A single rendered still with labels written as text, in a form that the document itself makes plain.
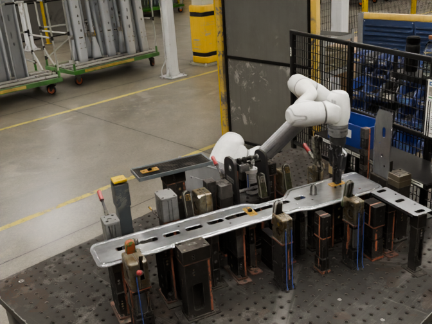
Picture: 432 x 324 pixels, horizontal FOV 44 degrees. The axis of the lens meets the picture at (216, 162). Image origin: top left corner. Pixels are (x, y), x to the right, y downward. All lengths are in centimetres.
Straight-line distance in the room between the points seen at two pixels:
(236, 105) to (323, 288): 348
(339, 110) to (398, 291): 82
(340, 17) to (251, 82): 204
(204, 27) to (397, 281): 823
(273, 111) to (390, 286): 312
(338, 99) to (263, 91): 293
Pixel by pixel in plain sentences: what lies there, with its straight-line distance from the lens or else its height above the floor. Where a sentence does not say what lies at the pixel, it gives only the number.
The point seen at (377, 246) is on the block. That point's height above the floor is 77.
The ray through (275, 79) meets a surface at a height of 89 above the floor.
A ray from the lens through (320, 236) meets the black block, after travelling 245.
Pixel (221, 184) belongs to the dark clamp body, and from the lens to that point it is 251.
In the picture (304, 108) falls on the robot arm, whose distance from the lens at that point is 241.
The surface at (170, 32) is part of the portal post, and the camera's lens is 948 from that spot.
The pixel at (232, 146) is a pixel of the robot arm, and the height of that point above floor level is 99.
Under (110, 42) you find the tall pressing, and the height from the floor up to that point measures 57.
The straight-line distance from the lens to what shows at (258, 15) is 522.
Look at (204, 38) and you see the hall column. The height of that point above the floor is 51.
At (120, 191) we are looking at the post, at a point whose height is 111.
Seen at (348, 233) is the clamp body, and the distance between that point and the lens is 252.
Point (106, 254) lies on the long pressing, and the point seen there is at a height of 100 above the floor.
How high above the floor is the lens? 211
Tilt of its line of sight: 22 degrees down
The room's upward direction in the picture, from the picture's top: 4 degrees counter-clockwise
